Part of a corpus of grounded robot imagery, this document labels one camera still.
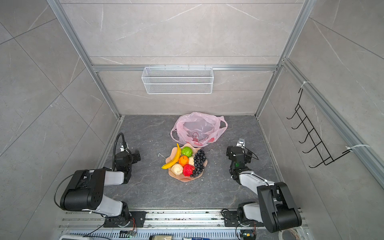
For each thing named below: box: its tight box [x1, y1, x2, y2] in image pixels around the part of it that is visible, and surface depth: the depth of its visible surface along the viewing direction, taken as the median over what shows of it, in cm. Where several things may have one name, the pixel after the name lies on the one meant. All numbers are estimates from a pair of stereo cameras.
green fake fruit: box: [181, 146, 193, 158], surface depth 92 cm
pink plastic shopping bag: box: [170, 112, 228, 148], surface depth 106 cm
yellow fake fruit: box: [161, 143, 181, 170], surface depth 91 cm
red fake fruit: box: [183, 164, 196, 177], surface depth 85 cm
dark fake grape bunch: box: [190, 149, 207, 178], surface depth 86 cm
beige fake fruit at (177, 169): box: [171, 163, 183, 176], surface depth 85 cm
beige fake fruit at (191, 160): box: [188, 155, 195, 166], surface depth 89 cm
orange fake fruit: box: [179, 155, 189, 167], surface depth 87 cm
